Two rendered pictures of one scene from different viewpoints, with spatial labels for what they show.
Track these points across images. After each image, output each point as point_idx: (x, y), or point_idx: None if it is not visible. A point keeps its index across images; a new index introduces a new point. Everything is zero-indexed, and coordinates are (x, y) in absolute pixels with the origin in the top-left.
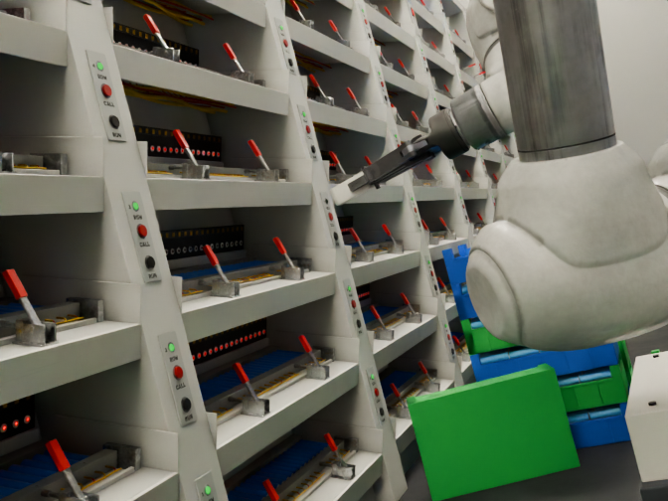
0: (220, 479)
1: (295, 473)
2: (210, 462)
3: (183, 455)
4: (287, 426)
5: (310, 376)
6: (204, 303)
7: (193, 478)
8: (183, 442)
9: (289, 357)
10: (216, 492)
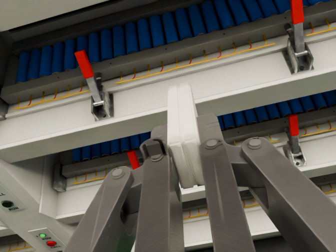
0: (60, 230)
1: (245, 190)
2: (47, 224)
3: (12, 222)
4: (185, 200)
5: (287, 150)
6: (47, 128)
7: (26, 230)
8: (11, 217)
9: (316, 100)
10: (54, 235)
